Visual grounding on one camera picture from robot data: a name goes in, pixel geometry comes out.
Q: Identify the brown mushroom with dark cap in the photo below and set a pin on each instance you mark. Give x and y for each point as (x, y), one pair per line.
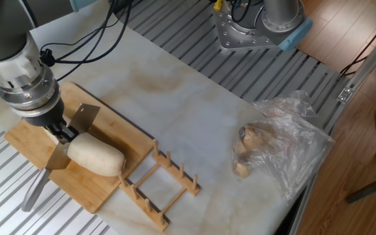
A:
(251, 137)

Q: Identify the marble pattern table mat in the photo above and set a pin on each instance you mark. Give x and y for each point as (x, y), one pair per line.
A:
(191, 114)

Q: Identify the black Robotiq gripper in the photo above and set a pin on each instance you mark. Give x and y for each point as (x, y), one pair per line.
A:
(46, 119)

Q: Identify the clear plastic bag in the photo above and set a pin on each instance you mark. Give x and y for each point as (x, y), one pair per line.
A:
(292, 153)

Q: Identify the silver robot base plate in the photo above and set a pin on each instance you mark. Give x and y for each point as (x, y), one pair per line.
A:
(237, 39)

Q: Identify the black furniture leg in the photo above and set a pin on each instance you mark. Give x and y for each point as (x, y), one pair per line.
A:
(370, 189)

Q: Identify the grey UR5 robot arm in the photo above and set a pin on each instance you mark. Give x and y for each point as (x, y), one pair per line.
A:
(2, 39)

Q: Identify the aluminium frame post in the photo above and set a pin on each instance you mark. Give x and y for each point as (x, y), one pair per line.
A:
(370, 62)

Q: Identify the wooden peg rack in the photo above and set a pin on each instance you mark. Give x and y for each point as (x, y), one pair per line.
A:
(175, 178)

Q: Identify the steel cleaver knife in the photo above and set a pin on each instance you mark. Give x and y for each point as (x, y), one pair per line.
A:
(83, 119)

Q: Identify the pale brown mushroom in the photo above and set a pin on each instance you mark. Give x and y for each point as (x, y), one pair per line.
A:
(241, 169)

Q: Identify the yellow connector clip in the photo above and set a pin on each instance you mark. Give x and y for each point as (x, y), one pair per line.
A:
(218, 4)

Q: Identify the wooden cutting board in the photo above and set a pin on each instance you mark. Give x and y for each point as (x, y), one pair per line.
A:
(122, 140)

